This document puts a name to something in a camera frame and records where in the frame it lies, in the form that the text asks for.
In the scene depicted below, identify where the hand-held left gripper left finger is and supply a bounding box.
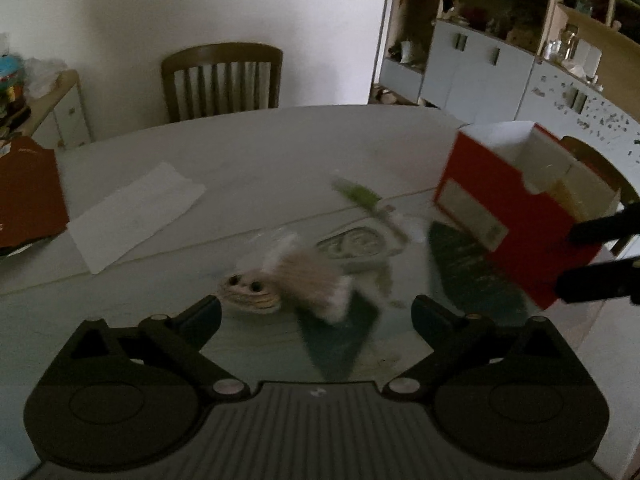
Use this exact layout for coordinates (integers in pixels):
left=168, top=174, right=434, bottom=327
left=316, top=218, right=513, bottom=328
left=69, top=295, right=252, bottom=403

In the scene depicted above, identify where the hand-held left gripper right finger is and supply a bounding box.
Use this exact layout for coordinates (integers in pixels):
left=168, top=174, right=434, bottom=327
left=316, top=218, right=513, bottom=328
left=381, top=295, right=577, bottom=403

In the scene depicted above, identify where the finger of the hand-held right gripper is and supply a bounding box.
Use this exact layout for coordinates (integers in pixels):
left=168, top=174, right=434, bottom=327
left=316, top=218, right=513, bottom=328
left=567, top=209, right=640, bottom=244
left=554, top=255, right=640, bottom=306

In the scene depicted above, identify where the beige plush toy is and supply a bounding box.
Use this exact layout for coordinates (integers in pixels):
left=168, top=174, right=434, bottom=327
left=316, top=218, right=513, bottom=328
left=219, top=235, right=359, bottom=324

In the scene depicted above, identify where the red cardboard box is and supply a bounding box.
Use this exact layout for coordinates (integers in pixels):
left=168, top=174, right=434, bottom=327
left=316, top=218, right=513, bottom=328
left=432, top=121, right=623, bottom=311

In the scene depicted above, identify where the brown wooden slatted chair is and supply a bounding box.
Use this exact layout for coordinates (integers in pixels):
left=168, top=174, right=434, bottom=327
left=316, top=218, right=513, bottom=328
left=161, top=43, right=284, bottom=124
left=560, top=135, right=640, bottom=256

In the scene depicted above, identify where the white paper towel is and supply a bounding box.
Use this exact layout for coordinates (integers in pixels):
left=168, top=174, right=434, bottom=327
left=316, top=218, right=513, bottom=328
left=66, top=162, right=207, bottom=275

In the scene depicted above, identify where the green snack packet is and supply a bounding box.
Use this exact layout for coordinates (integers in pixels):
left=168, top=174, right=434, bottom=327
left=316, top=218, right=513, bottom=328
left=332, top=177, right=426, bottom=242

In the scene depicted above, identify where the white box on shelf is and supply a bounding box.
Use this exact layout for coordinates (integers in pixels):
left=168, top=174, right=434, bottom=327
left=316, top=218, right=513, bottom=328
left=577, top=40, right=604, bottom=79

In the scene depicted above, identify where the tall glass jar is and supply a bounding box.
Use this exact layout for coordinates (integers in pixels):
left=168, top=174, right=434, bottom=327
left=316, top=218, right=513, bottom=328
left=560, top=25, right=581, bottom=61

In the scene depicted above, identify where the small white side cabinet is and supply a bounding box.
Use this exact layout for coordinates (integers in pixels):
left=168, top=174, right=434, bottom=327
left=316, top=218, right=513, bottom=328
left=27, top=70, right=94, bottom=151

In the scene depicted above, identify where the white plastic bag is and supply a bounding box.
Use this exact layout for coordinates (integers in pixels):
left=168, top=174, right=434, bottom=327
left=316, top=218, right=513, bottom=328
left=25, top=57, right=68, bottom=98

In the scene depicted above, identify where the colourful toy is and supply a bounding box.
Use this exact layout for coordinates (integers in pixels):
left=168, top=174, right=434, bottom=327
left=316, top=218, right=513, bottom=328
left=0, top=55, right=26, bottom=106

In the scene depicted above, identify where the white wall cabinet unit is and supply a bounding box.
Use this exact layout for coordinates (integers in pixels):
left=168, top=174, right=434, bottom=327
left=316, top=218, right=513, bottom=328
left=370, top=0, right=640, bottom=127

